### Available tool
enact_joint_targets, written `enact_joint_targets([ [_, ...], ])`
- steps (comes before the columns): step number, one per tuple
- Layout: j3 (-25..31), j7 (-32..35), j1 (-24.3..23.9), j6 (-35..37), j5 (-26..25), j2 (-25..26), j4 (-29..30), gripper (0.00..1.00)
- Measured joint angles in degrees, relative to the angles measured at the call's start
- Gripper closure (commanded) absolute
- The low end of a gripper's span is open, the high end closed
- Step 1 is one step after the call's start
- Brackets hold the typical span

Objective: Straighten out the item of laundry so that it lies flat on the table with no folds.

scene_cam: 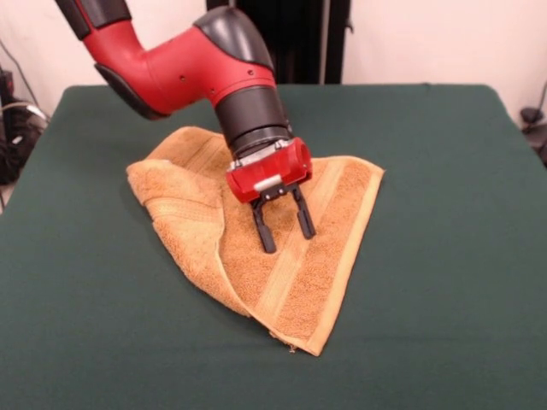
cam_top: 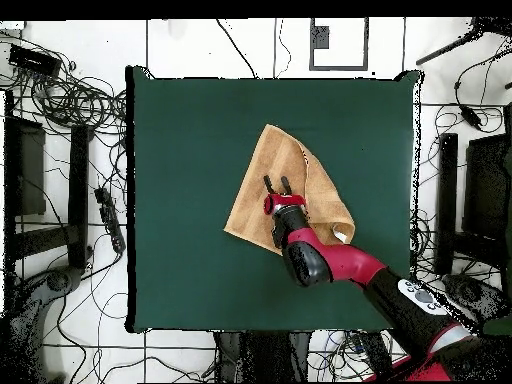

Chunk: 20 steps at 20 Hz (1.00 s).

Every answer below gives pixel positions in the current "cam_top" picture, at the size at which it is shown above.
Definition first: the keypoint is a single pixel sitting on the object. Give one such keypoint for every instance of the tan terry towel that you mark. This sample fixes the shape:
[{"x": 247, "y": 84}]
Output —
[{"x": 276, "y": 160}]

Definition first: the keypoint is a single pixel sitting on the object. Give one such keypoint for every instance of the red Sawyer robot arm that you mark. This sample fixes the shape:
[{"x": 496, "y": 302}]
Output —
[{"x": 352, "y": 264}]

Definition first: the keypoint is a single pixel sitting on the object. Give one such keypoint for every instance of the black flat power strip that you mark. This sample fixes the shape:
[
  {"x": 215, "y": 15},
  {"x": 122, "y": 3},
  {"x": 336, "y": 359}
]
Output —
[{"x": 376, "y": 348}]

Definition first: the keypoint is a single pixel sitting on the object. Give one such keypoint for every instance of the dark green table cloth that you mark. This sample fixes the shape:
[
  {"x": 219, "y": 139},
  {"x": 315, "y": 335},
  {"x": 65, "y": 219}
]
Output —
[{"x": 192, "y": 160}]

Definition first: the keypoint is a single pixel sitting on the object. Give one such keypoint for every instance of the black power adapter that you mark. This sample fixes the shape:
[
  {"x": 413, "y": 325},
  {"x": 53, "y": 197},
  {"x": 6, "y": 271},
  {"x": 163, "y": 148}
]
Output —
[{"x": 471, "y": 116}]

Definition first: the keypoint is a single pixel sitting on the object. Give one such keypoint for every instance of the black tripod leg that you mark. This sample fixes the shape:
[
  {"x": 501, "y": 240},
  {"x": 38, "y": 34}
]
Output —
[{"x": 448, "y": 48}]

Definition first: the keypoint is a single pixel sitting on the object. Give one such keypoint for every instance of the grey stand base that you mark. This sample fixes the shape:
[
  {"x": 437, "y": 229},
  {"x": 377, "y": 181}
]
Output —
[
  {"x": 478, "y": 294},
  {"x": 56, "y": 282}
]

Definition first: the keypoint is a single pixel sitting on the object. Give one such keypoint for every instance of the black electronics box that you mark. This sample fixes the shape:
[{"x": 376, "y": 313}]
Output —
[{"x": 34, "y": 60}]

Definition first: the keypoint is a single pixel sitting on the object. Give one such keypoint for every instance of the grey square floor frame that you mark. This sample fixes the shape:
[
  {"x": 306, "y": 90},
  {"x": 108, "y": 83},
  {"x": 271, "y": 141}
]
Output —
[{"x": 311, "y": 48}]

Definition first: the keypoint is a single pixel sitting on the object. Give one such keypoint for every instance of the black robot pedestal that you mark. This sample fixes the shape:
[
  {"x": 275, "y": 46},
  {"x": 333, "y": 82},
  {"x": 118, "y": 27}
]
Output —
[{"x": 264, "y": 356}]

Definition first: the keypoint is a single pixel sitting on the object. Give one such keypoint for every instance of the black stand frame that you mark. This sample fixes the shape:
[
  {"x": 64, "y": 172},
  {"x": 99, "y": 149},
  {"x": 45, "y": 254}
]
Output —
[
  {"x": 447, "y": 200},
  {"x": 78, "y": 192}
]

